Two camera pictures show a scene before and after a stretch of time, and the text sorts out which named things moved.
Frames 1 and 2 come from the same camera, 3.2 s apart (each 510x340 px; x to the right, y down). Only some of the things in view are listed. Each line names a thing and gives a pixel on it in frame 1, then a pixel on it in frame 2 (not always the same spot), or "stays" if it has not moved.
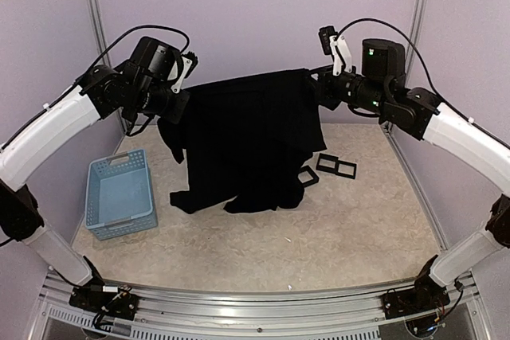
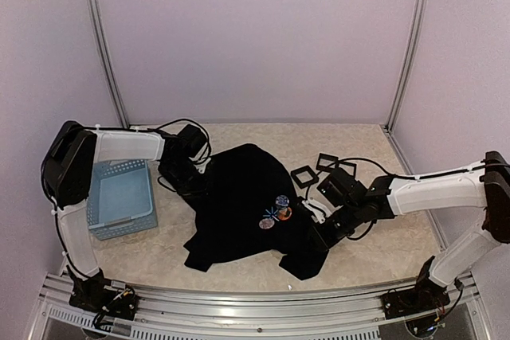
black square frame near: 307,168 stays
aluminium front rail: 335,315 stays
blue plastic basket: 118,197 stays
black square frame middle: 327,158 stays
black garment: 248,141 → 249,204
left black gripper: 175,115 → 197,192
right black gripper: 323,89 → 327,241
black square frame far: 347,174 stays
